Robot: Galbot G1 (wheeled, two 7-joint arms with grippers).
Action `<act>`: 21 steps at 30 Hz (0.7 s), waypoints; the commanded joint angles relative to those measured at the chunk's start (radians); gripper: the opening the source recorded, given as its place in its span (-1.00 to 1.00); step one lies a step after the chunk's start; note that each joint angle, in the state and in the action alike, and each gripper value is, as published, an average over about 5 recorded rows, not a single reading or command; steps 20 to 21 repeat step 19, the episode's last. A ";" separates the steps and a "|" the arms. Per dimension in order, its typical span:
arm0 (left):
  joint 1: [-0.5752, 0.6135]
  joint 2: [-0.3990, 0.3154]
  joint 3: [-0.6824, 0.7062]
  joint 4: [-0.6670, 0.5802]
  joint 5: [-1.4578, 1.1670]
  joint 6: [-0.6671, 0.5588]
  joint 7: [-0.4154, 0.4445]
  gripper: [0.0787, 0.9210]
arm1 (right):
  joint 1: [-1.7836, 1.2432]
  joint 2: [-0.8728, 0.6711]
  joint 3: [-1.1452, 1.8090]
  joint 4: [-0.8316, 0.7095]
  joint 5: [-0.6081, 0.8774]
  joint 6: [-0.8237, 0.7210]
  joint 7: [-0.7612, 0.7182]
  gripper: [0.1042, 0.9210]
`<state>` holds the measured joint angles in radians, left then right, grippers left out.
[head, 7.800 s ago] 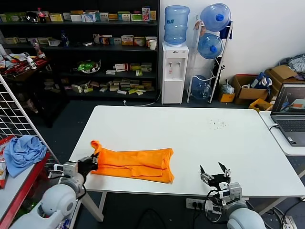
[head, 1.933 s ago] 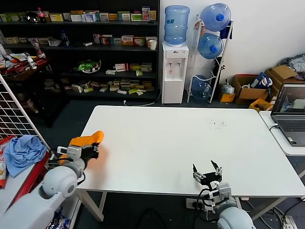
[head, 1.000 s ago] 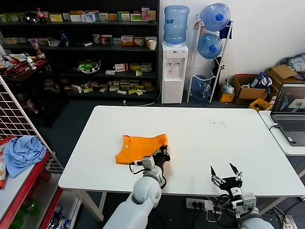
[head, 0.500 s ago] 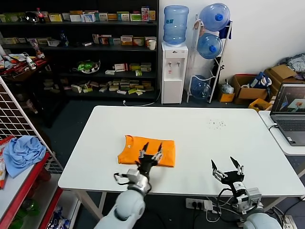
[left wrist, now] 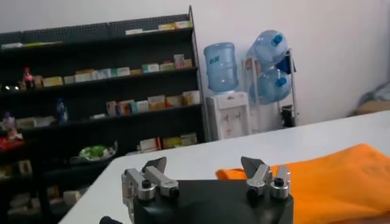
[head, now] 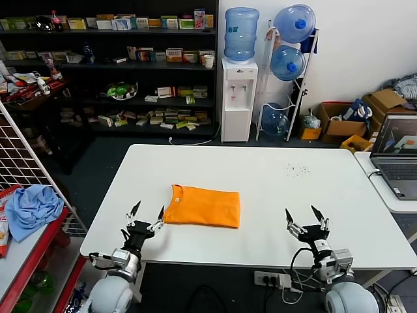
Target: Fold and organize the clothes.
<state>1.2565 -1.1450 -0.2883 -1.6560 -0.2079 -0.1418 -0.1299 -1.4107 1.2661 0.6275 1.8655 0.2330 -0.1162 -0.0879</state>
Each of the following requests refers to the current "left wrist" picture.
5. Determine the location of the orange white medicine box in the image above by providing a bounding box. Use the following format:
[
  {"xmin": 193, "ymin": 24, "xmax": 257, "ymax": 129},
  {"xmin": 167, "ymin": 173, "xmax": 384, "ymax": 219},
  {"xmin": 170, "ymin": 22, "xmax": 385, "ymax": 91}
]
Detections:
[{"xmin": 147, "ymin": 94, "xmax": 167, "ymax": 111}]

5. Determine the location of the white water jug rack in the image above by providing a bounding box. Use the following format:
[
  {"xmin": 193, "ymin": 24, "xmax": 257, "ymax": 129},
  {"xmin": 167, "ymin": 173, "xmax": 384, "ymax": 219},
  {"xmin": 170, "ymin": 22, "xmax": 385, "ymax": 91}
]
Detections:
[{"xmin": 242, "ymin": 48, "xmax": 299, "ymax": 135}]

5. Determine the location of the yellow medicine box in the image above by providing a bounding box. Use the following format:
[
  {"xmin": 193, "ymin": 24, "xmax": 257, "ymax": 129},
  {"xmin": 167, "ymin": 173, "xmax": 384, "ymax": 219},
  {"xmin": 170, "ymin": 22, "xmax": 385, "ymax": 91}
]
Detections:
[{"xmin": 42, "ymin": 75, "xmax": 64, "ymax": 88}]

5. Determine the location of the cola bottle red label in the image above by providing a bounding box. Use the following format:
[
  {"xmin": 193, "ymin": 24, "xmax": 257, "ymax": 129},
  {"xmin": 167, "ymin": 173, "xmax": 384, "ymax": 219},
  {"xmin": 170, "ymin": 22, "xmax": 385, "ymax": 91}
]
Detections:
[{"xmin": 23, "ymin": 66, "xmax": 36, "ymax": 91}]

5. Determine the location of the red white medicine box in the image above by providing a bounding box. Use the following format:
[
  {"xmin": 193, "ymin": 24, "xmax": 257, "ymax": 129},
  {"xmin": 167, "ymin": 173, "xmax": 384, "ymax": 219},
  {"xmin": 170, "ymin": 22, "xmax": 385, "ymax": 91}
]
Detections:
[{"xmin": 140, "ymin": 137, "xmax": 162, "ymax": 152}]

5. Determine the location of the black stand by rack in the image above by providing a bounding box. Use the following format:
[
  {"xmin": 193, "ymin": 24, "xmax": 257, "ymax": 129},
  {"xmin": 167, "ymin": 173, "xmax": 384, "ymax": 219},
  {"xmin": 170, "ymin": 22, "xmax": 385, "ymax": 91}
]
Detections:
[{"xmin": 280, "ymin": 104, "xmax": 295, "ymax": 128}]

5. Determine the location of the large closed cardboard box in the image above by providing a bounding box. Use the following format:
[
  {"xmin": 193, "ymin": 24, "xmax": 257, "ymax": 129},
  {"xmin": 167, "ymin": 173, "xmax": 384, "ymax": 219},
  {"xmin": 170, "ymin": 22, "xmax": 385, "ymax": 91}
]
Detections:
[{"xmin": 350, "ymin": 100, "xmax": 390, "ymax": 116}]

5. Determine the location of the basket of green packs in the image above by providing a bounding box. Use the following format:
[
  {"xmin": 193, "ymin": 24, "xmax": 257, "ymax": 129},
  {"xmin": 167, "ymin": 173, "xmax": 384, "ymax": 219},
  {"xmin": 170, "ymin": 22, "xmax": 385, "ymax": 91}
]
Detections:
[{"xmin": 69, "ymin": 140, "xmax": 119, "ymax": 165}]

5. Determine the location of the pink drink bottle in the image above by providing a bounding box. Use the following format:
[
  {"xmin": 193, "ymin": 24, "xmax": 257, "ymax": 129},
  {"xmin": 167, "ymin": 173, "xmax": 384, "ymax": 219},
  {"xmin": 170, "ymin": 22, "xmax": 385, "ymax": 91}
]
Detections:
[{"xmin": 2, "ymin": 111, "xmax": 16, "ymax": 131}]

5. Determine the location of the black shelving unit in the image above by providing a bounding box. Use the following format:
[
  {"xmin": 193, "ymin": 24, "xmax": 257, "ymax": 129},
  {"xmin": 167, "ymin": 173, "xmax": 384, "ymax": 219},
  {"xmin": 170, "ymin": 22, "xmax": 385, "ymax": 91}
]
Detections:
[{"xmin": 0, "ymin": 5, "xmax": 211, "ymax": 224}]

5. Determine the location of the blue drink bottle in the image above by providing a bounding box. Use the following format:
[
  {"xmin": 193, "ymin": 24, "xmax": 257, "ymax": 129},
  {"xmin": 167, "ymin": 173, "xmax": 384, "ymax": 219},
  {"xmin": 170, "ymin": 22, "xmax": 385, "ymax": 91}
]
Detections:
[{"xmin": 55, "ymin": 97, "xmax": 69, "ymax": 125}]

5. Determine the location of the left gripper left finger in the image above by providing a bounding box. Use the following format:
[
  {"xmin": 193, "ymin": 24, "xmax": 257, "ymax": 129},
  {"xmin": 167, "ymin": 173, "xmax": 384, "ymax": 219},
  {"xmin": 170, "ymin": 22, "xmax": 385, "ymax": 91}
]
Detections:
[{"xmin": 121, "ymin": 156, "xmax": 180, "ymax": 220}]

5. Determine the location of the upright blue water jug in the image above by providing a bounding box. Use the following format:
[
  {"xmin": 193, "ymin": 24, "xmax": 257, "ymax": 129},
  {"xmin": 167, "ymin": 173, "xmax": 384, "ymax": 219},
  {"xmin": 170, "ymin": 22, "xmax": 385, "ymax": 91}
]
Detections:
[{"xmin": 203, "ymin": 42, "xmax": 239, "ymax": 94}]

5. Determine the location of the pile of striped clothes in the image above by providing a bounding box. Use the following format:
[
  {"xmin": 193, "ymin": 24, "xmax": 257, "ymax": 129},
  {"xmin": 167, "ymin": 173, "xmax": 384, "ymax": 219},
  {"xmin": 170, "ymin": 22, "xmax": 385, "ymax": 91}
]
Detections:
[{"xmin": 358, "ymin": 82, "xmax": 390, "ymax": 107}]

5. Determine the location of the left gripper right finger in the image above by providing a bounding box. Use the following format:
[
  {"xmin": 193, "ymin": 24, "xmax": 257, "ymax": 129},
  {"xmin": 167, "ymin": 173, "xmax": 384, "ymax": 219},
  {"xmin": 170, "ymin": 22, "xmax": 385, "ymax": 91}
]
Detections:
[{"xmin": 240, "ymin": 156, "xmax": 292, "ymax": 208}]

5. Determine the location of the large white table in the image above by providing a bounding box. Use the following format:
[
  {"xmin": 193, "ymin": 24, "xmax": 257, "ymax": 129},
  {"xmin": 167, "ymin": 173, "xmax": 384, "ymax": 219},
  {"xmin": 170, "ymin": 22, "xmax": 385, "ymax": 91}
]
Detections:
[{"xmin": 57, "ymin": 110, "xmax": 390, "ymax": 224}]

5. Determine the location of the white water dispenser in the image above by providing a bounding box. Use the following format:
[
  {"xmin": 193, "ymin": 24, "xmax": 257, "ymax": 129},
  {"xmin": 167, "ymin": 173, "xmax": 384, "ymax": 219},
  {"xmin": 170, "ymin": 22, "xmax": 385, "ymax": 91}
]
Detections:
[{"xmin": 205, "ymin": 91, "xmax": 252, "ymax": 141}]

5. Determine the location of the tall pink medicine box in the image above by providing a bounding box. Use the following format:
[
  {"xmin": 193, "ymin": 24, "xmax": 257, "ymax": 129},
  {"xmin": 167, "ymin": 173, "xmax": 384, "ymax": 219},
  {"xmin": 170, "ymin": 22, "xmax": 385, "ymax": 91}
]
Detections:
[{"xmin": 173, "ymin": 54, "xmax": 186, "ymax": 69}]

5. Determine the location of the orange t-shirt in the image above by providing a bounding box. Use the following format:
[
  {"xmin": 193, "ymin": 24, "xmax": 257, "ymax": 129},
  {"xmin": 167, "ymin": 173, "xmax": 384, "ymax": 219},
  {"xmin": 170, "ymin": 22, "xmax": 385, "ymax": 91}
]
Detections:
[{"xmin": 215, "ymin": 143, "xmax": 390, "ymax": 224}]

